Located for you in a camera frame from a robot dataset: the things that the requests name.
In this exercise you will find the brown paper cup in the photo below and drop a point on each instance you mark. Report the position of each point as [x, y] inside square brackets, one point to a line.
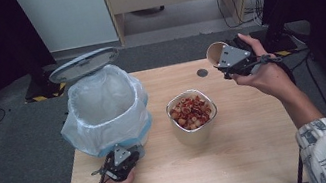
[213, 53]

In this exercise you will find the round grey table grommet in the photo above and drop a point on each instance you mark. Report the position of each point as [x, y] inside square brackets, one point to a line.
[202, 72]

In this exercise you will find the black stand base striped tape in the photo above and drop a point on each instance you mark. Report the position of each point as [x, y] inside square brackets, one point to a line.
[281, 43]
[39, 89]

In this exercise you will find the large heap dried fruit slices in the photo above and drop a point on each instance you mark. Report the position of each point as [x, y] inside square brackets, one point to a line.
[191, 112]

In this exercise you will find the translucent plastic trash bag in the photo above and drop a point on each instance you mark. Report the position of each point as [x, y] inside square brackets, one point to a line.
[106, 128]

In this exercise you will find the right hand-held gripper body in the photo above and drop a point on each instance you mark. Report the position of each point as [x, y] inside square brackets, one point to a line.
[234, 57]

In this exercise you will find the person's right hand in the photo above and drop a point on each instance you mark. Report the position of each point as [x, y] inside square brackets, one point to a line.
[272, 77]

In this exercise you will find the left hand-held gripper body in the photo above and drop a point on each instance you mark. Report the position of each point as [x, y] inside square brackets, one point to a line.
[118, 167]

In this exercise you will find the white cabinet panel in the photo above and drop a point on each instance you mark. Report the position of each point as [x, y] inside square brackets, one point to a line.
[66, 17]

